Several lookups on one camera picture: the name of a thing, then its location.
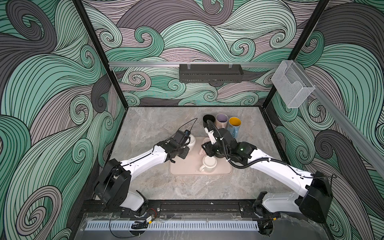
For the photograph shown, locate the beige pink ribbed mug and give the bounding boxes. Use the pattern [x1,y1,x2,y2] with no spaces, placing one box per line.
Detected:
[215,114,229,129]

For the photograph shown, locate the aluminium wall rail right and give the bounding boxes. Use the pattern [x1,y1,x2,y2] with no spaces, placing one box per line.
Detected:
[292,61,384,172]

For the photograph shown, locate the aluminium wall rail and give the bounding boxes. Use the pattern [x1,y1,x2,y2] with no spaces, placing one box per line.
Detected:
[108,61,281,69]
[292,61,384,172]

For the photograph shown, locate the cream white mug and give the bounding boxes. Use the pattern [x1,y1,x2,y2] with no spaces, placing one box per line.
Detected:
[199,156,218,173]

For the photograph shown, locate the black corner frame post right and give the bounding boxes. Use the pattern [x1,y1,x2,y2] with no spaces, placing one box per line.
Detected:
[262,0,329,111]

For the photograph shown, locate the black wall tray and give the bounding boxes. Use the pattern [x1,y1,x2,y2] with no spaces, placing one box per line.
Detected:
[179,64,244,84]

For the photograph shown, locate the beige silicone drying mat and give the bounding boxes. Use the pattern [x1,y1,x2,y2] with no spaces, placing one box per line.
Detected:
[170,137,232,176]

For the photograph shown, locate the white slotted cable duct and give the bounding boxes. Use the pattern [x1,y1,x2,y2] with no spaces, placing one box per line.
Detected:
[84,221,259,231]

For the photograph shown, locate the clear plastic wall bin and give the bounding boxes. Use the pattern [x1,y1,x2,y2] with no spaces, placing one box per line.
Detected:
[272,60,315,109]

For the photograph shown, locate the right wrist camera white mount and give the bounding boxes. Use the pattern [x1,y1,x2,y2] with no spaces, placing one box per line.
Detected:
[204,120,223,145]

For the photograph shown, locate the black corner frame post left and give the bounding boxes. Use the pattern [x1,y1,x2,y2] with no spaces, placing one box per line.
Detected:
[73,0,129,111]

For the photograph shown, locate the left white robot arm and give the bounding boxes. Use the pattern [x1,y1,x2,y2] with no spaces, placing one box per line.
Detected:
[94,140,190,215]

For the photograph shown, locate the white ribbed mug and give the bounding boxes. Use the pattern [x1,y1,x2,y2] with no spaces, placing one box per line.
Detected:
[187,135,196,151]

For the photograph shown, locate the blue butterfly mug yellow inside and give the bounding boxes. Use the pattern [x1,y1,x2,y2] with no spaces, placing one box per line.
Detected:
[227,117,242,139]

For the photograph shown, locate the black corner frame post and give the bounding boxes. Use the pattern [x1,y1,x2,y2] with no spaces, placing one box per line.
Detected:
[73,0,129,111]
[262,0,329,111]

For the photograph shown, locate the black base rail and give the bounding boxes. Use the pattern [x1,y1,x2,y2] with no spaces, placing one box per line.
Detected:
[80,199,281,221]

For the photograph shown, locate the black mug white base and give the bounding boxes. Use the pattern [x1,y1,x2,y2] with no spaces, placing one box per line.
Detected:
[203,115,216,128]

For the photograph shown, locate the aluminium wall rail back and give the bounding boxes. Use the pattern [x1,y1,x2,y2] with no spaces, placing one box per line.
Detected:
[108,61,281,69]

